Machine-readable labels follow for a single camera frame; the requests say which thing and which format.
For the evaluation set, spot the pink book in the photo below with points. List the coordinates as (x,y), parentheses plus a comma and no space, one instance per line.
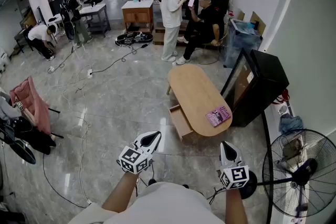
(218,116)

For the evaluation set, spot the black standing fan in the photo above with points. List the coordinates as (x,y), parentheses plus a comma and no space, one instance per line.
(304,171)

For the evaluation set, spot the wooden drawer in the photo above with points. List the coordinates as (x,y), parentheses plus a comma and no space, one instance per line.
(181,121)

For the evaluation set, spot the pink phone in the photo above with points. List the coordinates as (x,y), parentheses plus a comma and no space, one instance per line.
(191,1)

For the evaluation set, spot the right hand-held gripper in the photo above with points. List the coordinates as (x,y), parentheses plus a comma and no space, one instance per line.
(235,177)

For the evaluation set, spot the black glass-door cabinet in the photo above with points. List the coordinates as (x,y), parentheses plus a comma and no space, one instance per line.
(265,78)

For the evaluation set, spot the blue plastic-wrapped box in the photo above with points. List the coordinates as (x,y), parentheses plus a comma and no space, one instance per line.
(239,42)

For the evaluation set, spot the white power strip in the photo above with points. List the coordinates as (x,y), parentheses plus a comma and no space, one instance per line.
(89,73)

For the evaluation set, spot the blue cloth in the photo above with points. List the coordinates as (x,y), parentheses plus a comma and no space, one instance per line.
(290,123)

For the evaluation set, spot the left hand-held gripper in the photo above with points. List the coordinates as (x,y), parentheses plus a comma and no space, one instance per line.
(135,160)

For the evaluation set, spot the pink chair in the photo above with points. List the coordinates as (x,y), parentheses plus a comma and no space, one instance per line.
(31,102)

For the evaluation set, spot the black floor fan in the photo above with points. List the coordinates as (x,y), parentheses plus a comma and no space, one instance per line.
(21,150)

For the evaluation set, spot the wooden cabinet with white top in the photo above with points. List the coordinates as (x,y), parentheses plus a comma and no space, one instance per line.
(137,14)

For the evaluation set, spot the person's left forearm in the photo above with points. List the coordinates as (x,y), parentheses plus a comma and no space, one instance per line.
(120,191)

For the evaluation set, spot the black open case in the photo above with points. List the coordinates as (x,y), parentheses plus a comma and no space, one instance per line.
(134,38)

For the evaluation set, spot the person's white shirt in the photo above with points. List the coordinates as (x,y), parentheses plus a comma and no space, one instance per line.
(168,207)

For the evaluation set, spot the person's right forearm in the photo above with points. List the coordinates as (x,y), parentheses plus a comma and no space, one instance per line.
(236,207)

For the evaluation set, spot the beige cloth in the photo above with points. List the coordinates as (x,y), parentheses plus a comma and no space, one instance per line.
(291,149)

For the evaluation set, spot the cardboard sheet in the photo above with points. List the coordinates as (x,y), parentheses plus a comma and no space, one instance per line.
(258,19)

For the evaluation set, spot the white plug adapter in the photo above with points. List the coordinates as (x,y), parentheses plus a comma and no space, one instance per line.
(51,69)

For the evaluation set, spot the wooden step crate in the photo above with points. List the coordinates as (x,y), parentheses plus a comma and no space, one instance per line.
(158,34)

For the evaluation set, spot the white table with grey frame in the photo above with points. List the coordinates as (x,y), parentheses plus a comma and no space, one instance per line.
(94,9)

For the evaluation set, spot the wooden coffee table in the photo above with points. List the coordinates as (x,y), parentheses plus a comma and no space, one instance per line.
(194,91)

